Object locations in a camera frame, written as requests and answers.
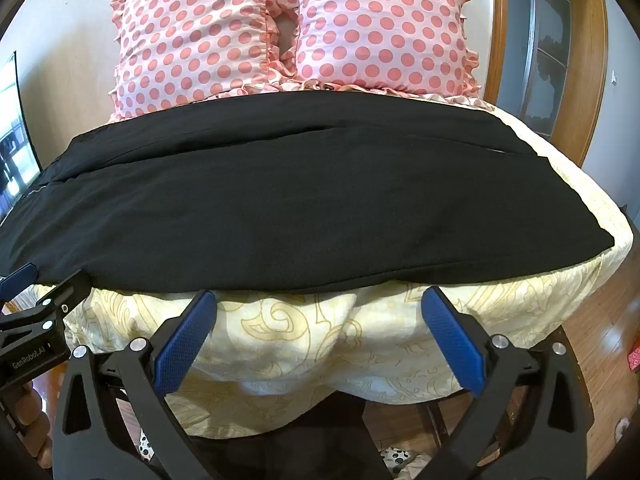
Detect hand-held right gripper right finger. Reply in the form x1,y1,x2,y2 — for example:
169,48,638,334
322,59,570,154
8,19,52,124
420,285,596,480

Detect glass door panel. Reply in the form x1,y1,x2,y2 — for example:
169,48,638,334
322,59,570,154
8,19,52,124
517,0,572,137

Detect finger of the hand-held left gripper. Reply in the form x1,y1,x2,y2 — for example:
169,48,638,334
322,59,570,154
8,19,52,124
0,266,40,306
0,270,92,348

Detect wooden door frame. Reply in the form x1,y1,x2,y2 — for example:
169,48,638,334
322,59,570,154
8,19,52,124
482,0,610,167

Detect black pants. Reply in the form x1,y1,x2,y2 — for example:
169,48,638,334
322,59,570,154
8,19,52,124
0,91,617,297

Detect flat screen monitor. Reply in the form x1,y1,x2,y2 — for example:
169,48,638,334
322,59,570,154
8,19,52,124
0,51,42,223

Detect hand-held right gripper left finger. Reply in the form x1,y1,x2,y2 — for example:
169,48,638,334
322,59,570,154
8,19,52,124
52,290,221,480

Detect pink polka dot pillow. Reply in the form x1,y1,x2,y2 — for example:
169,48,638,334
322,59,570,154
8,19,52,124
280,0,483,98
107,0,301,121

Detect person's left hand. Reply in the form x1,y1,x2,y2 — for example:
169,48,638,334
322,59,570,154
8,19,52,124
9,377,55,468

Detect yellow patterned blanket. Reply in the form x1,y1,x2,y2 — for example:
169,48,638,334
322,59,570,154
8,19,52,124
35,105,633,441

